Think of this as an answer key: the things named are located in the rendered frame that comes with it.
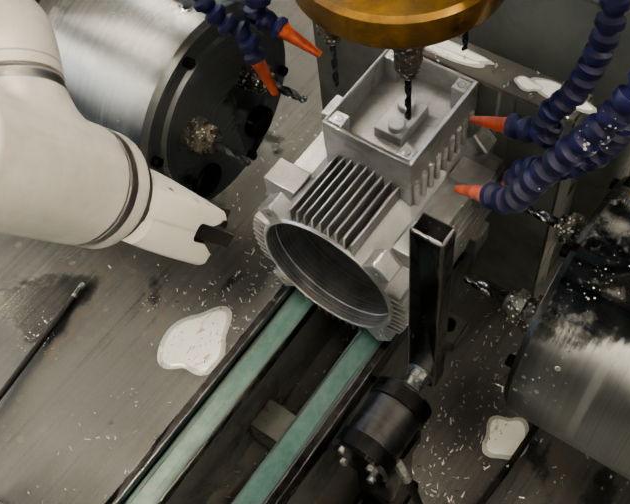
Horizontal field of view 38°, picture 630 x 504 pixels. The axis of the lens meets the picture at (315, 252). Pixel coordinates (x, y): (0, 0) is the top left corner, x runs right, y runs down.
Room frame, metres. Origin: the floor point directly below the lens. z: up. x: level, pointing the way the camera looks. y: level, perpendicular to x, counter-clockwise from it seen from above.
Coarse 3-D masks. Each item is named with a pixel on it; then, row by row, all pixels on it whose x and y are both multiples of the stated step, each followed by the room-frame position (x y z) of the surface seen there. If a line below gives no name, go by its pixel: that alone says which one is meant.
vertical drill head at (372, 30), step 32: (320, 0) 0.52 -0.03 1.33; (352, 0) 0.51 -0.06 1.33; (384, 0) 0.51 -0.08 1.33; (416, 0) 0.50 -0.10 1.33; (448, 0) 0.50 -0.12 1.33; (480, 0) 0.50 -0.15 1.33; (320, 32) 0.56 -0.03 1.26; (352, 32) 0.50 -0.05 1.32; (384, 32) 0.49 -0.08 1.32; (416, 32) 0.48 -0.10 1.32; (448, 32) 0.48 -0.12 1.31; (416, 64) 0.50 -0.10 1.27
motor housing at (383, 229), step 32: (320, 160) 0.58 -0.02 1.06; (480, 160) 0.55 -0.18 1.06; (320, 192) 0.52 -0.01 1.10; (352, 192) 0.51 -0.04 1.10; (384, 192) 0.50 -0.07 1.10; (448, 192) 0.52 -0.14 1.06; (256, 224) 0.53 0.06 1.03; (288, 224) 0.55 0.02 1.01; (320, 224) 0.47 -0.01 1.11; (352, 224) 0.48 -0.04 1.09; (384, 224) 0.48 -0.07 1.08; (448, 224) 0.48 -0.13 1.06; (480, 224) 0.51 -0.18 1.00; (288, 256) 0.53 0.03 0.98; (320, 256) 0.53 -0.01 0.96; (352, 256) 0.45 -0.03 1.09; (320, 288) 0.50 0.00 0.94; (352, 288) 0.49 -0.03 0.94; (384, 288) 0.42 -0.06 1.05; (352, 320) 0.45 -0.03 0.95; (384, 320) 0.43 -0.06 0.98
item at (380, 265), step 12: (468, 132) 0.57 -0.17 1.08; (480, 132) 0.56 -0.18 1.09; (468, 144) 0.56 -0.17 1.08; (480, 144) 0.55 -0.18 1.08; (492, 144) 0.56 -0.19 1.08; (264, 204) 0.52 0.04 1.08; (276, 204) 0.51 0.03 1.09; (288, 204) 0.52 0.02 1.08; (264, 216) 0.52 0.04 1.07; (276, 216) 0.51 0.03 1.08; (372, 252) 0.45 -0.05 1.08; (384, 252) 0.44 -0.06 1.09; (372, 264) 0.43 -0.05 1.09; (384, 264) 0.43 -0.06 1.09; (396, 264) 0.43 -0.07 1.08; (372, 276) 0.43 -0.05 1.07; (384, 276) 0.42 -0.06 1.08; (384, 336) 0.42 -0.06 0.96
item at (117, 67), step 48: (48, 0) 0.79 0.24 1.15; (96, 0) 0.76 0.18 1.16; (144, 0) 0.74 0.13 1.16; (240, 0) 0.75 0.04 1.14; (96, 48) 0.70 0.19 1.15; (144, 48) 0.68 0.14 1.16; (192, 48) 0.68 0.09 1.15; (96, 96) 0.66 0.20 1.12; (144, 96) 0.64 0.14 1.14; (192, 96) 0.66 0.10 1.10; (240, 96) 0.71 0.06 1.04; (144, 144) 0.61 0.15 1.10; (192, 144) 0.63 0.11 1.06; (240, 144) 0.69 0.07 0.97
